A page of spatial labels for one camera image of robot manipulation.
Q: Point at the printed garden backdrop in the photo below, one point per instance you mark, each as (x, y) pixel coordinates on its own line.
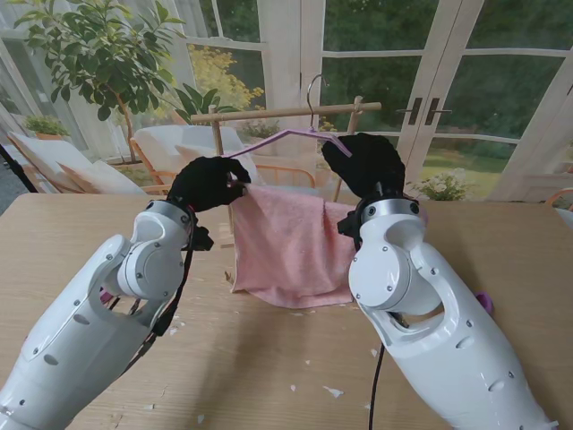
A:
(380, 67)

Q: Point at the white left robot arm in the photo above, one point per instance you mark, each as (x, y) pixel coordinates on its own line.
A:
(89, 336)

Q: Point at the purple clothes peg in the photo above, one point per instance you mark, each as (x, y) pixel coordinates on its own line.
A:
(106, 296)
(485, 302)

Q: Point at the pink plastic clothes hanger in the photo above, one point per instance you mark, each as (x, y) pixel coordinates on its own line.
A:
(268, 140)

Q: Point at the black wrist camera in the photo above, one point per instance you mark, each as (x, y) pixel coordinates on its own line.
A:
(203, 237)
(349, 224)

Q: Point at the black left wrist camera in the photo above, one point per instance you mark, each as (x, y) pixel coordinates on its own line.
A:
(203, 237)

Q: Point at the pink square towel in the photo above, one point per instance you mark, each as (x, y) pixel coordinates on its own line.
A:
(291, 246)

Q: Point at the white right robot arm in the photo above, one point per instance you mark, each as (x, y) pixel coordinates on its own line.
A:
(425, 313)

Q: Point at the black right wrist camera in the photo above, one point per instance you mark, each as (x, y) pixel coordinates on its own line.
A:
(349, 224)

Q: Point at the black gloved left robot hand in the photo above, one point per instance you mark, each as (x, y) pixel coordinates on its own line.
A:
(206, 183)

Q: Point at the wooden hanging rack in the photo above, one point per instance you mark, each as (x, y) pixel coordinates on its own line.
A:
(268, 113)

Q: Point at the black tripod leg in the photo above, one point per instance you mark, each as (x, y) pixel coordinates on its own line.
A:
(15, 165)

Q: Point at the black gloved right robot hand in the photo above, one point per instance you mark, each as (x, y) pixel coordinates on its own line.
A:
(371, 165)

